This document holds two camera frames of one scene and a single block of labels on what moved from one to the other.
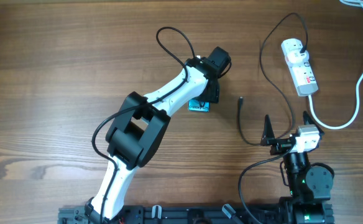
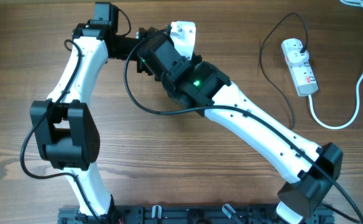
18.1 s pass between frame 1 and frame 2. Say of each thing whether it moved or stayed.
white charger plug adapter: stayed
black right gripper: moved
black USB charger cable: stayed
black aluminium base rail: stayed
